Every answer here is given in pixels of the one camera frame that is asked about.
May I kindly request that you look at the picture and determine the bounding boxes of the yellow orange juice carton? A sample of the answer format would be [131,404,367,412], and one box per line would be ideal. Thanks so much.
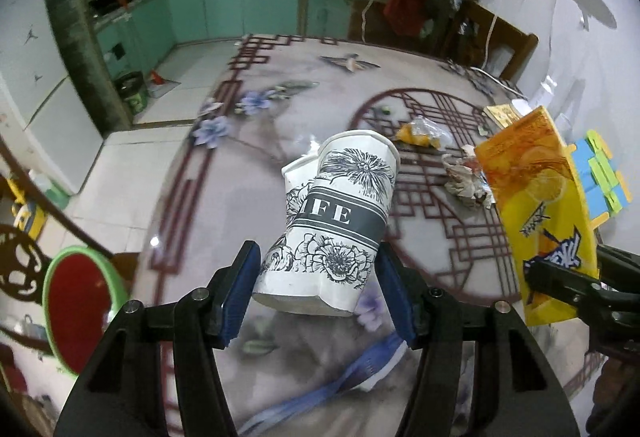
[475,106,599,327]

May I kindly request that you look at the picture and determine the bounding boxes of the red white wrapper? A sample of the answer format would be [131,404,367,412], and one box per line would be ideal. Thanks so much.
[442,144,495,209]

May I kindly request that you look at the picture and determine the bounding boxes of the orange clear snack wrapper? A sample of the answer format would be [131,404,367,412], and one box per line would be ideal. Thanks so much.
[395,116,454,151]

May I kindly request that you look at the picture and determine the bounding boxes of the floral paper cup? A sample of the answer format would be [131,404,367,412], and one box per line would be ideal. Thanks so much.
[253,129,400,317]

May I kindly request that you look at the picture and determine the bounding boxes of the green red trash bin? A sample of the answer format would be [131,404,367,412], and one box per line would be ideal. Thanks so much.
[42,246,129,376]

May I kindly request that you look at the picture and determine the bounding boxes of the teal kitchen cabinets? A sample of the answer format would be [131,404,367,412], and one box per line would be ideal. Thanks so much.
[94,0,352,78]

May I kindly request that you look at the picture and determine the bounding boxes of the person right hand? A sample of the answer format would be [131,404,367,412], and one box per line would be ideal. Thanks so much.
[586,358,634,434]

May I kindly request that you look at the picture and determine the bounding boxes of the blue green toy box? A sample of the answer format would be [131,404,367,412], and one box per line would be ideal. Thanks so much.
[567,129,634,230]

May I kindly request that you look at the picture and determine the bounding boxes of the wooden chair left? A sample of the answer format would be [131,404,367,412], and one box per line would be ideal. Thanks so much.
[0,136,141,358]

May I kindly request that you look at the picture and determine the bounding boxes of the wooden chair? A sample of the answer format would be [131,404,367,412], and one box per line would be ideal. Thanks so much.
[0,136,141,358]
[454,0,539,82]

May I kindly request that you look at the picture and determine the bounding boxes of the yellow picture book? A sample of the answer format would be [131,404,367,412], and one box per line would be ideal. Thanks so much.
[483,103,522,129]

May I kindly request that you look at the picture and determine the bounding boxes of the white refrigerator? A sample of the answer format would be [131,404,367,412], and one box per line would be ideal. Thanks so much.
[0,0,103,195]

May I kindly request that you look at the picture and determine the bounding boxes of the wooden chair right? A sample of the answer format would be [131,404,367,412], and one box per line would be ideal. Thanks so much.
[454,0,539,82]

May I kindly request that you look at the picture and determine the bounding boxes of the green floor bucket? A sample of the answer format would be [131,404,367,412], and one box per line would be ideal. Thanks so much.
[114,72,149,115]

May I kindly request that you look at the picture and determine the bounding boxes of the white power cable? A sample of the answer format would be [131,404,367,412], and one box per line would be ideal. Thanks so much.
[466,0,524,94]

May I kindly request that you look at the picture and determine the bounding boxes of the red handled mop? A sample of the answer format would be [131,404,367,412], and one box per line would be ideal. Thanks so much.
[120,0,175,75]

